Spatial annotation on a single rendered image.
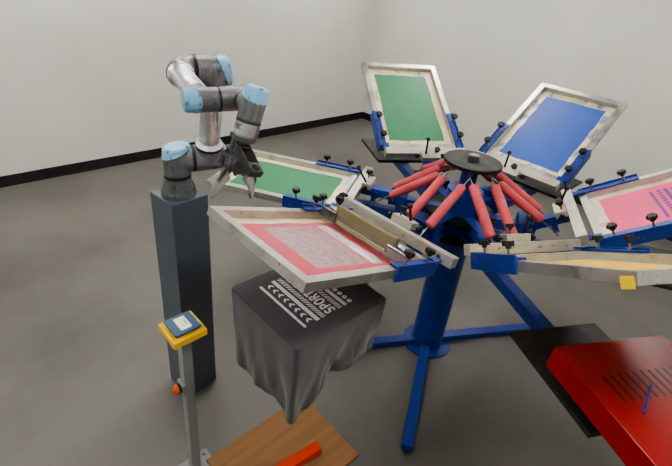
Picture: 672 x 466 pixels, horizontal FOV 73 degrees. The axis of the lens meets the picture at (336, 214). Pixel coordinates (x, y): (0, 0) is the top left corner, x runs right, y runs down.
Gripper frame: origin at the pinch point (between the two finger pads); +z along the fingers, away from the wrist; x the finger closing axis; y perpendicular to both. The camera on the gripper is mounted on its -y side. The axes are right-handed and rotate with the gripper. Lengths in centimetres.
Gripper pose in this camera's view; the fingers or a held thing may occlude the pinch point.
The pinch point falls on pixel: (232, 199)
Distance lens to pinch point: 144.9
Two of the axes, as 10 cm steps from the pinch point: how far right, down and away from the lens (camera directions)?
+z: -3.1, 9.1, 2.7
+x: -6.7, 0.0, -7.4
